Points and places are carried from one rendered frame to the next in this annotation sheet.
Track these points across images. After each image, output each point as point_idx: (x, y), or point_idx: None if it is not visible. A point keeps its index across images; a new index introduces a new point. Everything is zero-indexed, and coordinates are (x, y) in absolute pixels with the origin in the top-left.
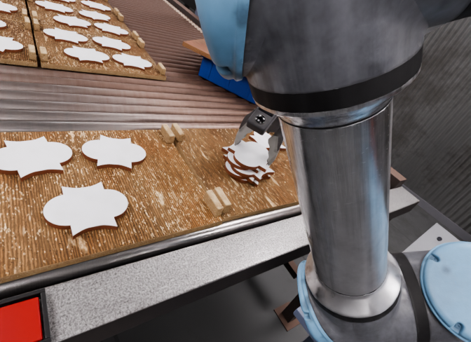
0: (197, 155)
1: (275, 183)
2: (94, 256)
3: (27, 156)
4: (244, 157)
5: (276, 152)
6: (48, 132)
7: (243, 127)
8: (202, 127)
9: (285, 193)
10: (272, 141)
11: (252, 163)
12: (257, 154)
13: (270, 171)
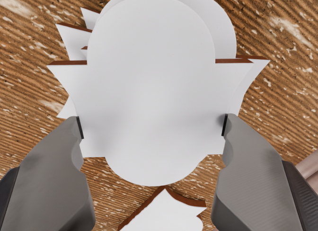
0: (313, 2)
1: (55, 104)
2: None
3: None
4: (164, 55)
5: (24, 158)
6: None
7: (280, 181)
8: (313, 155)
9: (8, 88)
10: (53, 200)
11: (111, 45)
12: (133, 127)
13: (65, 108)
